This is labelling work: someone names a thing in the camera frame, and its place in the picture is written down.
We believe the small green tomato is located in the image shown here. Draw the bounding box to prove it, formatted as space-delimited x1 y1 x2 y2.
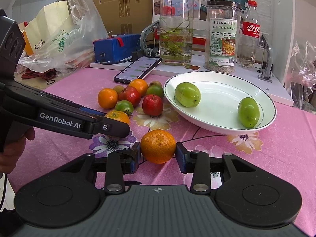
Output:
115 100 134 116

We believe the large orange mandarin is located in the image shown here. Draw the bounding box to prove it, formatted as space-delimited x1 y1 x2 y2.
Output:
140 130 176 164

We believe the red small apple back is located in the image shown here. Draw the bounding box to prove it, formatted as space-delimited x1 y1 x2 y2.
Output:
118 86 141 108

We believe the red small apple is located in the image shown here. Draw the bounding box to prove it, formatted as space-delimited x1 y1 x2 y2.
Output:
118 86 141 108
142 94 163 117

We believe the orange mandarin back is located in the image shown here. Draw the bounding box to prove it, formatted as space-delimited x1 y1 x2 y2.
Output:
129 79 148 97

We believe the green round fruit back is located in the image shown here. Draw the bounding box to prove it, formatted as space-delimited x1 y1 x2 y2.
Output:
146 85 164 99

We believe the small yellowish green fruit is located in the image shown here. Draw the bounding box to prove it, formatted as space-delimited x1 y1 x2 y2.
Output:
113 85 125 95

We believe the person's left hand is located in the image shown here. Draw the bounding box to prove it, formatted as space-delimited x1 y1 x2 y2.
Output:
0 127 35 174

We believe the white shelf board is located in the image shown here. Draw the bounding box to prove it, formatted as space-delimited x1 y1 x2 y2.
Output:
90 55 293 106

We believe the black smartphone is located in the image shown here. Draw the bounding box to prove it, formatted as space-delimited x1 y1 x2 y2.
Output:
114 57 161 84

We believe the small reddish green fruit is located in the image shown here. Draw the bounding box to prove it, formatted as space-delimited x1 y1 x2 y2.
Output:
150 81 162 87

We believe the large green jujube left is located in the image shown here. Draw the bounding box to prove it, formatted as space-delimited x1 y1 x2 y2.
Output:
175 82 201 108

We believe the green jujube right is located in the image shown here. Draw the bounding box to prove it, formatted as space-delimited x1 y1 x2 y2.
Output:
237 97 260 128

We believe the white oval plate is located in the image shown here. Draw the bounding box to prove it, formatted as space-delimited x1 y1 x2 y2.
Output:
163 71 277 135

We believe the white plastic bag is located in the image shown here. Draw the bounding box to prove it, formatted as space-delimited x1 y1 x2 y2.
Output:
19 0 109 74

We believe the blue plastic tool box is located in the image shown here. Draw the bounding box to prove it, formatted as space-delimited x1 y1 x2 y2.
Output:
93 34 140 64

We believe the pink floral tablecloth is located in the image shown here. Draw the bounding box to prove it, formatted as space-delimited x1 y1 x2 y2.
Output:
8 68 315 236

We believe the cardboard box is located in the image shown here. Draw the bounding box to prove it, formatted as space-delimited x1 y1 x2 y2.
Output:
59 0 155 40

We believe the clear crumpled plastic bag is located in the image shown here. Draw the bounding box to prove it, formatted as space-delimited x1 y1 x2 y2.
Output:
284 40 315 114

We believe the cola plastic bottle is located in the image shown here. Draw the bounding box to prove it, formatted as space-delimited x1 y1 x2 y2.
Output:
239 0 260 69

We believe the glass vase with plants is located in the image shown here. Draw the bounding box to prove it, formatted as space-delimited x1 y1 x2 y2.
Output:
159 0 194 66

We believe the clear jar with label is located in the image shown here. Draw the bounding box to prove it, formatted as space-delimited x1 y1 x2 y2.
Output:
204 0 241 73

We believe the grey metal bracket left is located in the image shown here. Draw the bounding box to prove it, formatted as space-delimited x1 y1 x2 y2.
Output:
140 20 159 58

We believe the grey metal bracket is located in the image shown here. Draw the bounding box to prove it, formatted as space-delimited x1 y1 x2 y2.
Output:
140 20 159 58
257 34 273 82

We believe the grey metal bracket right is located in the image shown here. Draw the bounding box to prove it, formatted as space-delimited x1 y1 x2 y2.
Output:
257 34 273 82

